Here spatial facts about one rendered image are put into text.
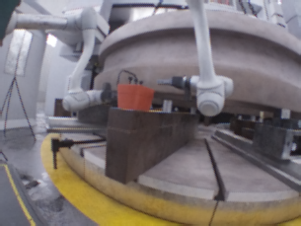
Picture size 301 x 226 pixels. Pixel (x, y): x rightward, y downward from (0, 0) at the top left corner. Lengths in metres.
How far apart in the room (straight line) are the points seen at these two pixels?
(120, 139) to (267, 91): 1.30
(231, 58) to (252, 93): 0.40
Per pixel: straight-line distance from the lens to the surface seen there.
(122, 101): 0.80
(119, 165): 0.80
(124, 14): 5.62
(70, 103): 0.95
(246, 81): 1.45
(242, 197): 0.99
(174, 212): 1.05
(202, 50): 0.62
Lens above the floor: 0.71
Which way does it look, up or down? 2 degrees down
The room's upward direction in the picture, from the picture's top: 7 degrees clockwise
